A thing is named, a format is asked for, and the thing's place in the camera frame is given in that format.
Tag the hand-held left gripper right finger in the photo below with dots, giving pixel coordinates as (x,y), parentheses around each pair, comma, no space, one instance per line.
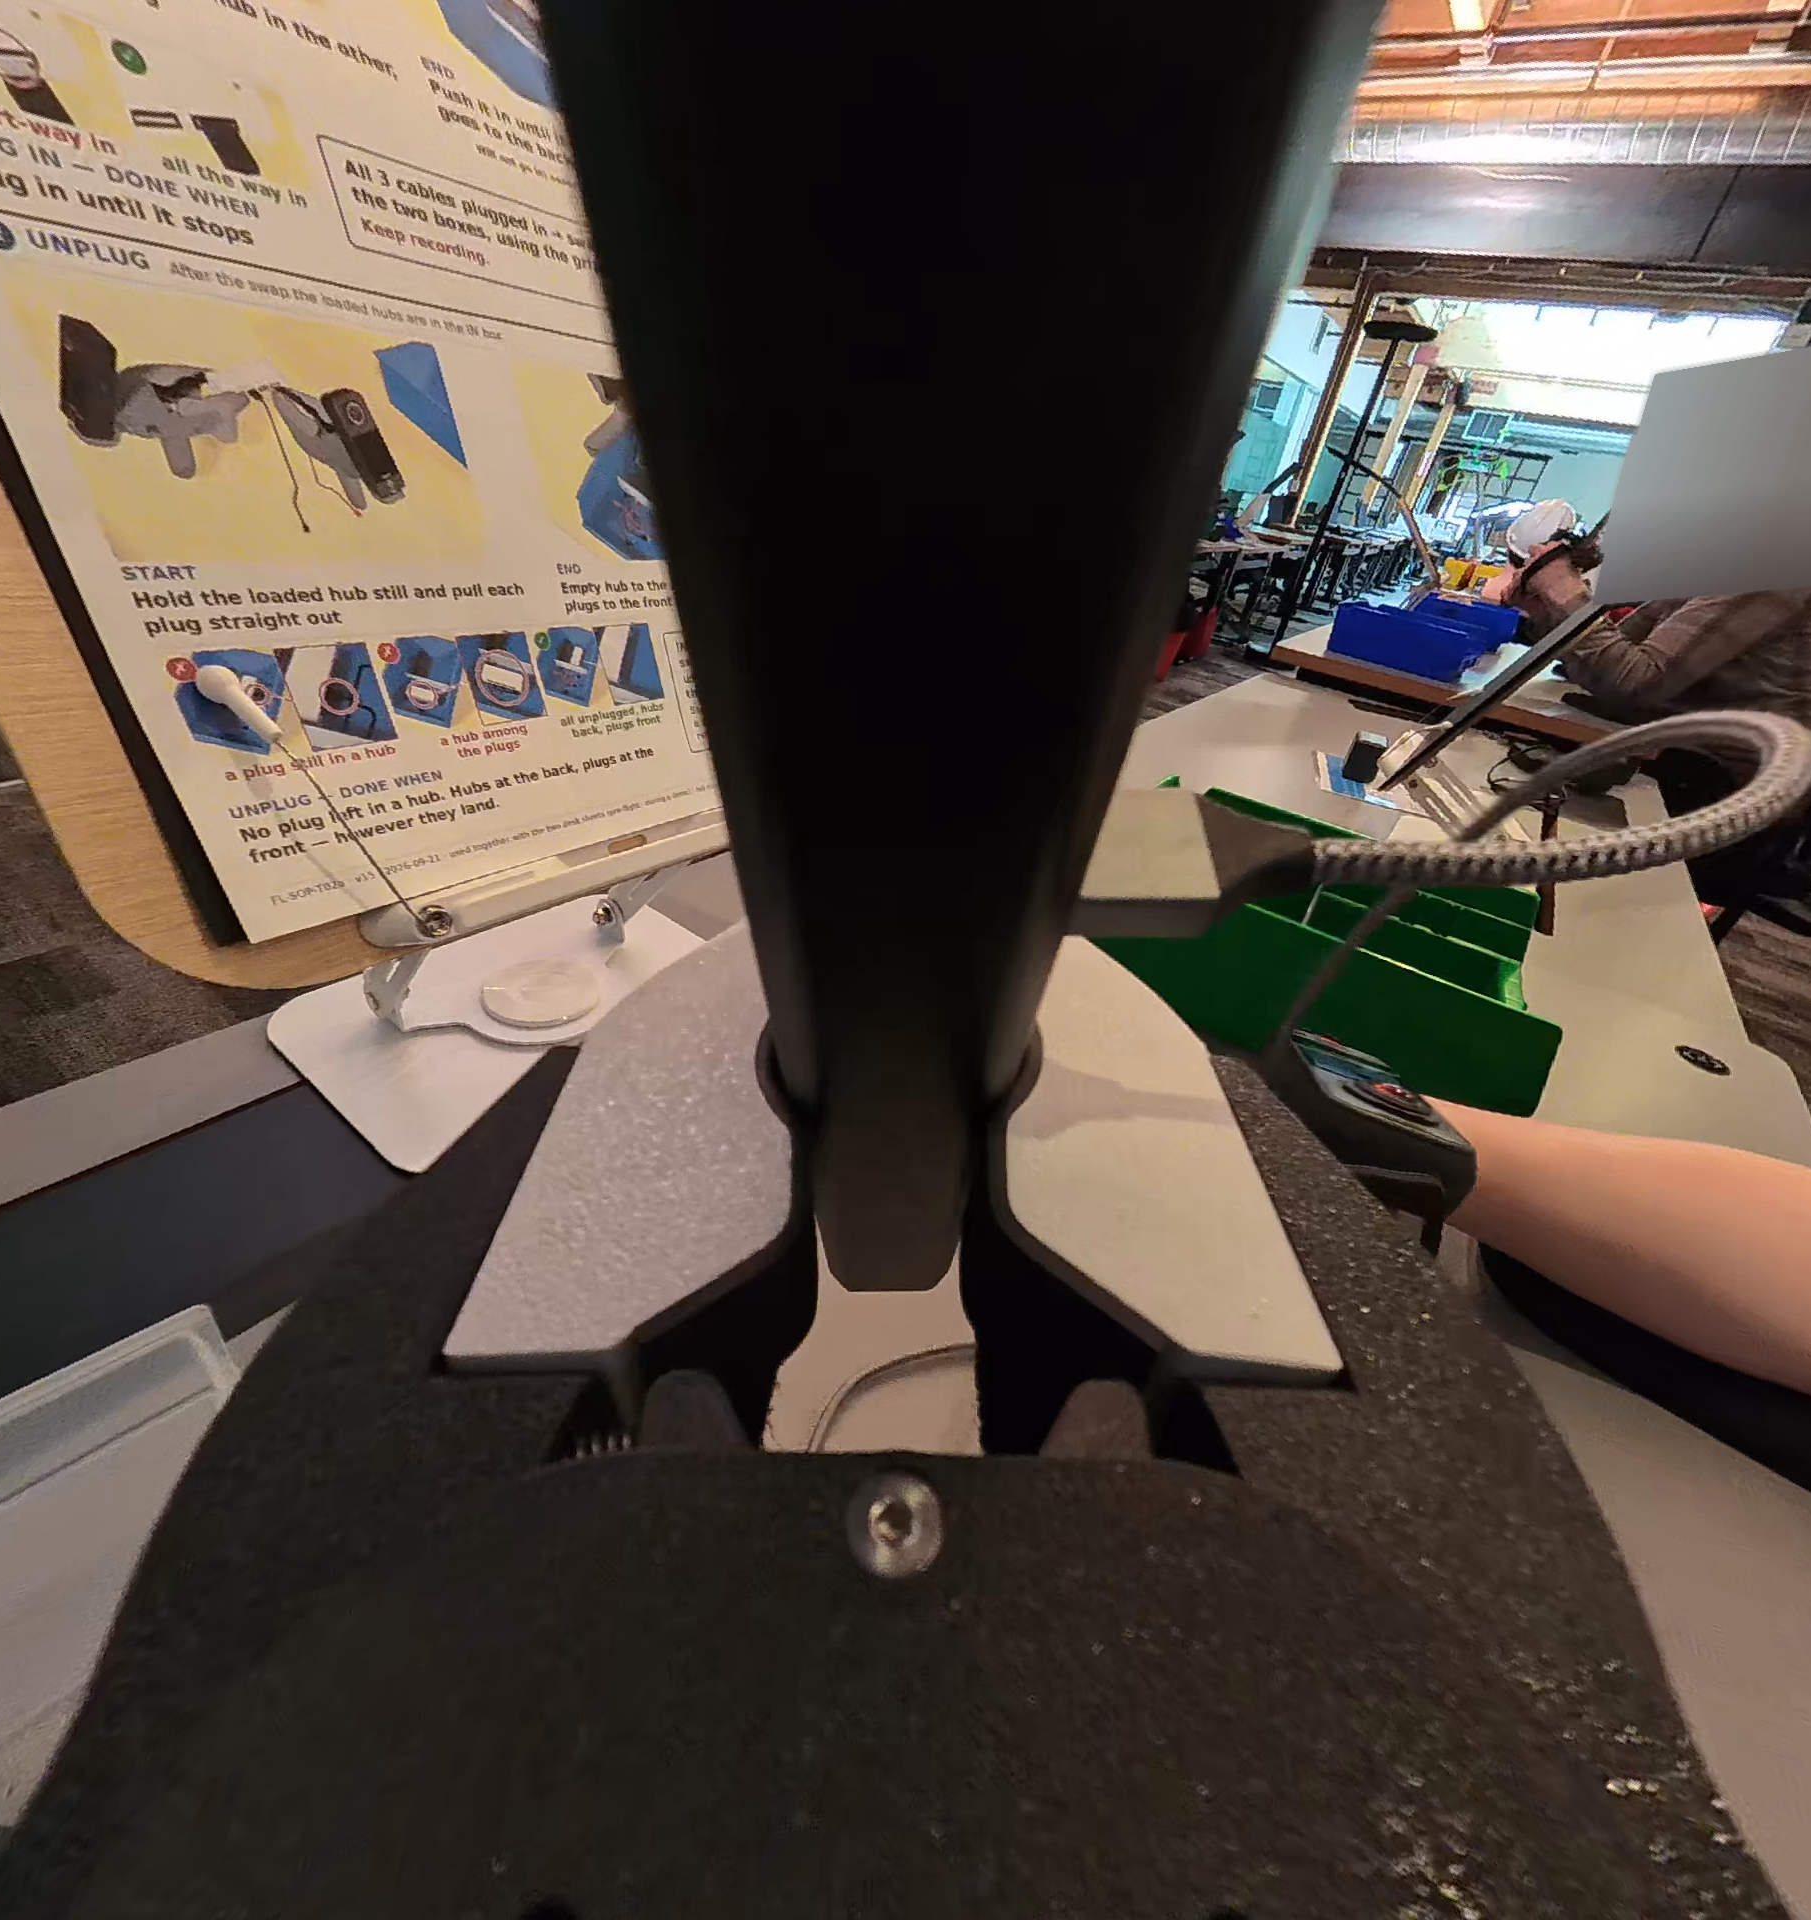
(1159,1200)

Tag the black slanted board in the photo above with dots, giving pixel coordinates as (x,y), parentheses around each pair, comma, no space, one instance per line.
(1505,683)

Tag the clear plastic box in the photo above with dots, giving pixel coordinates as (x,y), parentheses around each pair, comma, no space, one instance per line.
(64,1395)

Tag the grey usb hub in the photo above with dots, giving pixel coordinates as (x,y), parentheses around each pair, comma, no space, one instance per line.
(965,526)

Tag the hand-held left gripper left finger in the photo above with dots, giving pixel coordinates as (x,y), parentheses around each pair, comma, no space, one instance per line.
(620,1200)

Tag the instruction poster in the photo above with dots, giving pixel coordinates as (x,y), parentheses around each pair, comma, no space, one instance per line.
(319,450)

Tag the white board stand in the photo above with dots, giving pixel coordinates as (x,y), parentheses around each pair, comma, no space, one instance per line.
(396,1066)

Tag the blue plastic bin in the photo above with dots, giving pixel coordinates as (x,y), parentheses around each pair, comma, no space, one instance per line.
(1400,637)

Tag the black elbow cushion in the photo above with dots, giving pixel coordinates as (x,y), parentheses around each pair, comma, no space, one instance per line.
(1774,1417)

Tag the person's right forearm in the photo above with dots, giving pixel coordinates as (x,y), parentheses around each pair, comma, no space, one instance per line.
(1670,1245)

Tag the green plastic bin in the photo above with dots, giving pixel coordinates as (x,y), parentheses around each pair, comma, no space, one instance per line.
(1384,990)

